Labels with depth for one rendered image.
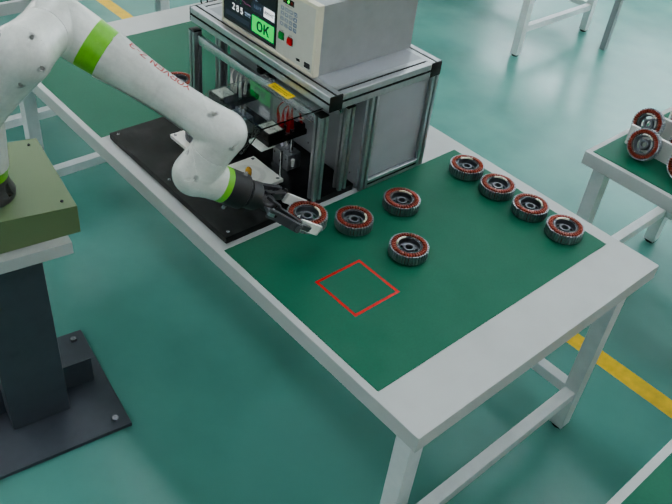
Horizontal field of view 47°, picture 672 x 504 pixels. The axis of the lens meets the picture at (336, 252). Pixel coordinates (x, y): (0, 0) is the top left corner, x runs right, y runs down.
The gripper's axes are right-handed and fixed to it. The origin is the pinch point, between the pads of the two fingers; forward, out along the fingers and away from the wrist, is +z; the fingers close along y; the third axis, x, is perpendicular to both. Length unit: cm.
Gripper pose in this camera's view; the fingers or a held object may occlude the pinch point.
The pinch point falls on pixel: (306, 215)
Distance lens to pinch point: 206.2
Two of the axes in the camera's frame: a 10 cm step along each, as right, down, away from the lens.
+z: 7.4, 2.6, 6.2
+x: 5.6, -7.4, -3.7
